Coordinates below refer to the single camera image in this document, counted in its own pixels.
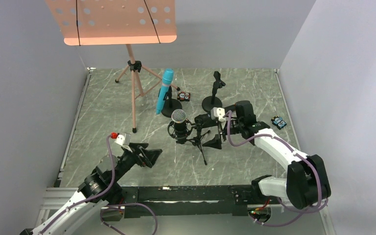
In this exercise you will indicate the black microphone orange tip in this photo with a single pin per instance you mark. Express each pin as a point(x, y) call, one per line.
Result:
point(205, 119)

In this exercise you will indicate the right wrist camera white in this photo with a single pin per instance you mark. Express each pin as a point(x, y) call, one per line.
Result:
point(218, 114)

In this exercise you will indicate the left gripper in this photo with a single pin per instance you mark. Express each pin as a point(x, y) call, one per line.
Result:
point(137, 154)

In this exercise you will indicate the black round-base mic stand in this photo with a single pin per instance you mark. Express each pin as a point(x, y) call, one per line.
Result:
point(170, 104)

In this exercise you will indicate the small blue black cube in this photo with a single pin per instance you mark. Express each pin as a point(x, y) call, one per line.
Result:
point(278, 122)

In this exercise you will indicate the black tall mic stand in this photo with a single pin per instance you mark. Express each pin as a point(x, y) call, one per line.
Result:
point(212, 101)

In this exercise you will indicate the pink music stand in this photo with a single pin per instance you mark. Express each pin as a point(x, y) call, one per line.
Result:
point(117, 22)

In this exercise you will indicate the blue microphone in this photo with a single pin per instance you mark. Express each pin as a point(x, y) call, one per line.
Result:
point(167, 79)

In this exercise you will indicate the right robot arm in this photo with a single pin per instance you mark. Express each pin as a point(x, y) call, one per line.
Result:
point(306, 183)

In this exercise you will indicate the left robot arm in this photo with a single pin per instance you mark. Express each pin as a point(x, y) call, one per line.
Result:
point(99, 193)

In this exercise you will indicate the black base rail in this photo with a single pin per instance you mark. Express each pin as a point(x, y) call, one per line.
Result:
point(181, 199)

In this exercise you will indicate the black microphone silver grille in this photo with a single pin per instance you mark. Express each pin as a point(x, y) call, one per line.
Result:
point(179, 125)

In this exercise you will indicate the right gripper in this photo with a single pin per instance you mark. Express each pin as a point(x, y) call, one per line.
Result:
point(222, 130)

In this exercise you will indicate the black shock mount tripod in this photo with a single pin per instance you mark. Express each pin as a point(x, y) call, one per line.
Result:
point(195, 135)

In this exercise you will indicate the small red black cube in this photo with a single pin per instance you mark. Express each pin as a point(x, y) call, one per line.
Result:
point(183, 96)

